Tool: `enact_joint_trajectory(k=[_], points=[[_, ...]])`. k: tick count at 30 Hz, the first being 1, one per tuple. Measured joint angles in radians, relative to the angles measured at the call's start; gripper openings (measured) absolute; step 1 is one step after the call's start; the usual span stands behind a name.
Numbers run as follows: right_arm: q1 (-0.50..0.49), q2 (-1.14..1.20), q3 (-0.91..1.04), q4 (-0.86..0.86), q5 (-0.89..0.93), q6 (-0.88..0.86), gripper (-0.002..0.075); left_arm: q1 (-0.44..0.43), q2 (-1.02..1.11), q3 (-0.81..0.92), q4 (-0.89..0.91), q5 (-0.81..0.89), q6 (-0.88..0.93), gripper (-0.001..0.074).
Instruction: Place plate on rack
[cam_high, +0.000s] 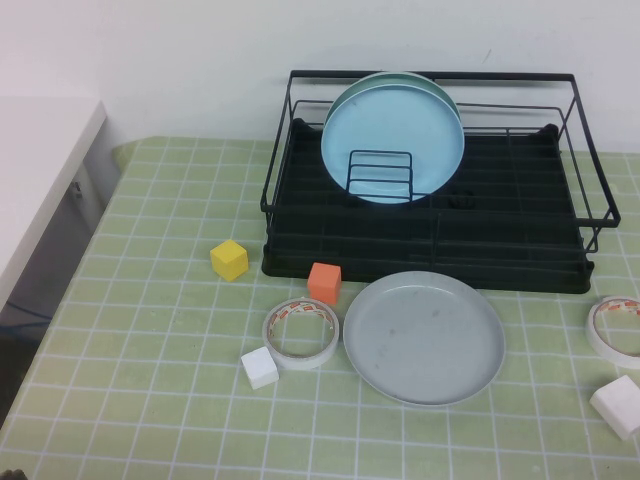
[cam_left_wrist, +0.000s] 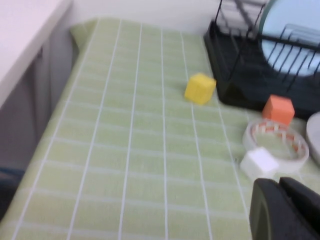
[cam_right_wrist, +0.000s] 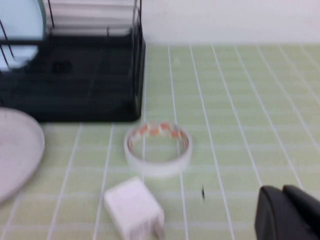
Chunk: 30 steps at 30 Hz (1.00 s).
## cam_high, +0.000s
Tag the white rectangular block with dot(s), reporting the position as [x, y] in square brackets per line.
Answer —
[617, 405]

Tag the orange cube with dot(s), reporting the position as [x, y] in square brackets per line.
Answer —
[324, 289]

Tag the small white cube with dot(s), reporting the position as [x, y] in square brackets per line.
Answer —
[260, 374]

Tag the grey plate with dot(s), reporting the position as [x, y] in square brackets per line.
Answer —
[425, 345]

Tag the black plastic drip tray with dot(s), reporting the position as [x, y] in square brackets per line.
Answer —
[500, 250]

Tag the white side cabinet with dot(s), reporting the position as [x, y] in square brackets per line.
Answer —
[40, 150]

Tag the white tape roll red print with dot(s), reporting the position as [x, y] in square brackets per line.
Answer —
[595, 340]
[300, 362]

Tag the light blue plate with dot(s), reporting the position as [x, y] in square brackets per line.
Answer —
[390, 125]

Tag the yellow cube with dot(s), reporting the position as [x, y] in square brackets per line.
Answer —
[229, 262]

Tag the green plate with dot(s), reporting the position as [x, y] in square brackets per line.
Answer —
[380, 79]

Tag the metal cabinet latch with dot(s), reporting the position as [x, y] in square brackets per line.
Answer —
[76, 189]

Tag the green checked tablecloth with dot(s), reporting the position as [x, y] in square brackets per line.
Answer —
[150, 400]

